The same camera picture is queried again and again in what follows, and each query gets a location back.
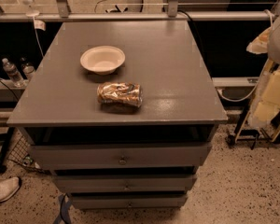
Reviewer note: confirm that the yellow wheeled stand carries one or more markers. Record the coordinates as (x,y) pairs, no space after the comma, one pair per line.
(261,110)

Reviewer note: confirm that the clear water bottle right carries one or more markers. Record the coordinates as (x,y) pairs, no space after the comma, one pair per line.
(27,68)

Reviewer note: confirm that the wire mesh basket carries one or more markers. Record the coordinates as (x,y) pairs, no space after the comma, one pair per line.
(19,155)

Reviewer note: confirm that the clear water bottle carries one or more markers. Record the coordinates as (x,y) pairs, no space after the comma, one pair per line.
(13,73)
(27,68)

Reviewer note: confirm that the white paper bowl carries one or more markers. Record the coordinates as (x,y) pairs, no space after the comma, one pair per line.
(102,60)

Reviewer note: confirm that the grey drawer cabinet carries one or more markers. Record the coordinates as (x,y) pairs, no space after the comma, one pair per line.
(111,156)

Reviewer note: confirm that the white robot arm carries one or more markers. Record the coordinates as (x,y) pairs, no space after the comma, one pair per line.
(268,41)

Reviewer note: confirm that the white shoe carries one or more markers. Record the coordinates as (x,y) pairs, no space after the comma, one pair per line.
(9,187)

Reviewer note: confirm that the orange soda can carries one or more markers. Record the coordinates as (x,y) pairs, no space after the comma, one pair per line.
(123,93)

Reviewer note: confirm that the metal railing frame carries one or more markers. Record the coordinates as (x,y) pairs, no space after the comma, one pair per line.
(60,10)

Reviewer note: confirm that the clear water bottle left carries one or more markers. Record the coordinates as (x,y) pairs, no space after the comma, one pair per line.
(13,73)

